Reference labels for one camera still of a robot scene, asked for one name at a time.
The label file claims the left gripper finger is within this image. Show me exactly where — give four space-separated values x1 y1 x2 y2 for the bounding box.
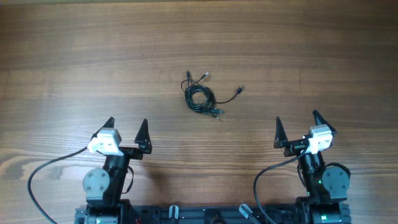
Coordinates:
101 116 115 128
134 119 152 154

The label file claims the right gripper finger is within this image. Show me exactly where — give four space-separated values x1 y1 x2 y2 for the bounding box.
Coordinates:
312 110 337 134
274 117 289 149

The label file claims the black usb cable thin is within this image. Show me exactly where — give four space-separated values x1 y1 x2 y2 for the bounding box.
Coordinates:
180 71 223 119

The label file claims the black usb cable thick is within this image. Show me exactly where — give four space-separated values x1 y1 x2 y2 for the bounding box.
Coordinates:
184 85 244 117

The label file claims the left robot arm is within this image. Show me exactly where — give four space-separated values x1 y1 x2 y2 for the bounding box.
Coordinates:
75 117 152 224

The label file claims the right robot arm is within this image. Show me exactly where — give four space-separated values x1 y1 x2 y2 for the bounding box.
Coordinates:
266 110 351 224

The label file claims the right camera black cable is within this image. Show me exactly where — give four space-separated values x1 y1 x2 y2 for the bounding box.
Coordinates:
253 149 310 224

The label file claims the camera black cable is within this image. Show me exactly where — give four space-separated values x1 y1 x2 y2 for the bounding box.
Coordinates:
253 149 310 224
27 146 90 224

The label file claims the left camera black cable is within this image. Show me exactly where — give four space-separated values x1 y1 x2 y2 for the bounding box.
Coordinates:
27 146 90 224

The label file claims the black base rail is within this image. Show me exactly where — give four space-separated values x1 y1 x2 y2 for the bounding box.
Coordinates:
74 204 352 224

